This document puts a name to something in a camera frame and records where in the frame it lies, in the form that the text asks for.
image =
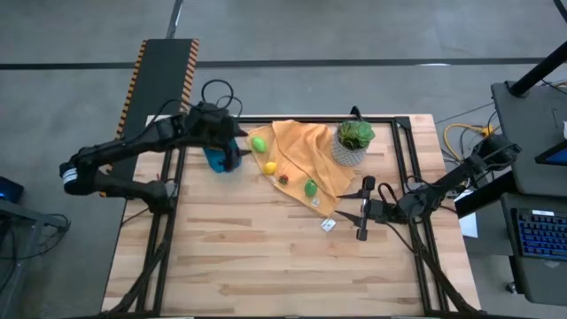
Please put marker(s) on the black box blue light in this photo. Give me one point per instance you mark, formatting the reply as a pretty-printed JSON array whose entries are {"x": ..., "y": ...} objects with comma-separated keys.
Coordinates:
[{"x": 9, "y": 188}]

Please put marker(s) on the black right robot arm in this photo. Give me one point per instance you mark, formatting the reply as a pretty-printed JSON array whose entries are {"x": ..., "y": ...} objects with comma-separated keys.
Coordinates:
[{"x": 447, "y": 181}]

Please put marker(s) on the black pole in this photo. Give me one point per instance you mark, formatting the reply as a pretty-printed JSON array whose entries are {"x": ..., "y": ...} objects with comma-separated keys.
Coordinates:
[{"x": 536, "y": 71}]

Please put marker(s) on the black metal stand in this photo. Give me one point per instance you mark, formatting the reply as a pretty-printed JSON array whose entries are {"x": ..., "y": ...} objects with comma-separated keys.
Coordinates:
[{"x": 17, "y": 230}]

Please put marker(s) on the orange-yellow cloth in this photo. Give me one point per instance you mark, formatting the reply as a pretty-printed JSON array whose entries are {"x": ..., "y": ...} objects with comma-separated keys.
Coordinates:
[{"x": 301, "y": 150}]

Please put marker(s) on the yellow toy lemon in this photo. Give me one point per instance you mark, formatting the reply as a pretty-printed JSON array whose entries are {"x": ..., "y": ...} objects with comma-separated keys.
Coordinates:
[{"x": 270, "y": 168}]

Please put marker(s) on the green toy pepper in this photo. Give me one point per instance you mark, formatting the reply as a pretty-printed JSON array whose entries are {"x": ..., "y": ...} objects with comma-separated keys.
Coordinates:
[{"x": 310, "y": 188}]

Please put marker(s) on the dark red toy cherry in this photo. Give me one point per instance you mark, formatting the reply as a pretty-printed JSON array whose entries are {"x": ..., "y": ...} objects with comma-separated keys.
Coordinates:
[{"x": 283, "y": 180}]

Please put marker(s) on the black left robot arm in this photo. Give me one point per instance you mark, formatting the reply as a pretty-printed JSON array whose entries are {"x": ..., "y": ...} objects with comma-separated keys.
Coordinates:
[{"x": 133, "y": 142}]

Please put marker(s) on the black device blue screen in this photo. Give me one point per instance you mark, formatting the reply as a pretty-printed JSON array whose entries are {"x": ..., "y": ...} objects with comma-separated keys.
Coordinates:
[{"x": 556, "y": 155}]

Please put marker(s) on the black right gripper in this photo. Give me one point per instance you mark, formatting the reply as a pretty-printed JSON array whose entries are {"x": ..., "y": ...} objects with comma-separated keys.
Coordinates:
[{"x": 381, "y": 211}]

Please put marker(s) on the white paper sheet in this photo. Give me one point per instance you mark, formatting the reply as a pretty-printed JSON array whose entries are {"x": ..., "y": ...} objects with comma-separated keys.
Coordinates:
[{"x": 468, "y": 226}]

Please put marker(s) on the grey desk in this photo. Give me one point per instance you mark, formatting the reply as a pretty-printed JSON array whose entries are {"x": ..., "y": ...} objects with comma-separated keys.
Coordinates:
[{"x": 522, "y": 133}]

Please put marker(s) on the green toy lime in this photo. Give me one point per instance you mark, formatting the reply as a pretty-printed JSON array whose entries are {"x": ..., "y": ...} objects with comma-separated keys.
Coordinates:
[{"x": 258, "y": 144}]

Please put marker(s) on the succulent in patterned pot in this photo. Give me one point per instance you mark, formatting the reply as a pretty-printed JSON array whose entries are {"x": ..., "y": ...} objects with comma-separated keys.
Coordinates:
[{"x": 353, "y": 142}]

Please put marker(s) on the backlit computer keyboard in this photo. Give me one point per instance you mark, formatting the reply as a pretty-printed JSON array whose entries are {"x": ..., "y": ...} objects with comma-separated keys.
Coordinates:
[{"x": 542, "y": 232}]

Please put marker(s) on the white paper tag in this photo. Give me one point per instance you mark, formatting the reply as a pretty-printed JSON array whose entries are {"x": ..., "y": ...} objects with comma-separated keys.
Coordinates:
[{"x": 328, "y": 225}]

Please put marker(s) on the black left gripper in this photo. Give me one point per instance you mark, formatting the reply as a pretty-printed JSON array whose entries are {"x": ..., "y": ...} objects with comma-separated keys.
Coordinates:
[{"x": 212, "y": 126}]

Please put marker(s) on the black hazard-striped mat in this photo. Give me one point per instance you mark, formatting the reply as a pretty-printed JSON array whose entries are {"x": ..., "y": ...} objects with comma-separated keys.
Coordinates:
[{"x": 159, "y": 80}]

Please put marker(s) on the black aluminium frame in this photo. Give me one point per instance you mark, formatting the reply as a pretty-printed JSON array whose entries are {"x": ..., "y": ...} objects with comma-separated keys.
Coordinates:
[{"x": 292, "y": 119}]

